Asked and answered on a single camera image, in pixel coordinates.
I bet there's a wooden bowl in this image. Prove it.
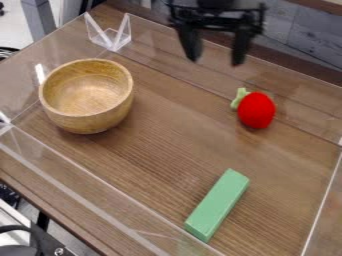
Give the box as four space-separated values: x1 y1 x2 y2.
38 58 133 134

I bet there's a clear acrylic corner bracket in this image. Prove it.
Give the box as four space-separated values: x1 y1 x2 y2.
84 12 132 52

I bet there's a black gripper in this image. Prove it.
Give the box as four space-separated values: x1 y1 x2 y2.
165 0 267 66

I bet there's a red felt strawberry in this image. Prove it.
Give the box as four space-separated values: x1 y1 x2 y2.
230 87 276 129

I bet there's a clear acrylic tray wall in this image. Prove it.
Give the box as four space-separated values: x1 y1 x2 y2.
0 17 342 256

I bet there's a green rectangular block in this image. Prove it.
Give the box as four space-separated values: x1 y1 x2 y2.
184 169 250 243

